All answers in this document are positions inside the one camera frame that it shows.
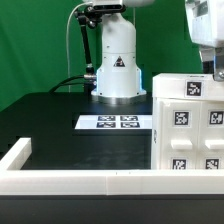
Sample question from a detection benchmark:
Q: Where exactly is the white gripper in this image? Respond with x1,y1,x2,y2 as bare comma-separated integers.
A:
185,0,224,81

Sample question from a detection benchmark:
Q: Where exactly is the small white cabinet top block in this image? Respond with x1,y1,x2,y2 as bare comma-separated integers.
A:
152,73,224,101

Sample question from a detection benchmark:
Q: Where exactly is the white cabinet body box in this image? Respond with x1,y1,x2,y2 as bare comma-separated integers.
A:
151,98,217,169

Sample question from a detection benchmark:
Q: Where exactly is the white cabinet door panel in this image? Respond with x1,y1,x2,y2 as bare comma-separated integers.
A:
199,102,224,170
160,99,200,170

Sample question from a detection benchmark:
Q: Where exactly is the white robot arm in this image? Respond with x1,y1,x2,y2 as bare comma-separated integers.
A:
82,0,224,104

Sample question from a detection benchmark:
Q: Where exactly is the black camera on mount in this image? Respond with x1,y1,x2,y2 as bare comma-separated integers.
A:
85,3,126,14

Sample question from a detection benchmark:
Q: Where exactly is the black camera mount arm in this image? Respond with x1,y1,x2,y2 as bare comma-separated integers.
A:
75,10,98,76

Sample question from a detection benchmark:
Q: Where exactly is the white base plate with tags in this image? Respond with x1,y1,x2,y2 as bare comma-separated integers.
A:
75,115,152,130

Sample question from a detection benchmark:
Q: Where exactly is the white cable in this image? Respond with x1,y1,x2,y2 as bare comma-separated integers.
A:
65,2,88,94

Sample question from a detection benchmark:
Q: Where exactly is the black cable bundle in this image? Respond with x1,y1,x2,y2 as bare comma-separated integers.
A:
48,75,98,94

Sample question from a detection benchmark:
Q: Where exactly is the white U-shaped obstacle frame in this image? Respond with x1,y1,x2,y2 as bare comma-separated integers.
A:
0,138,224,195

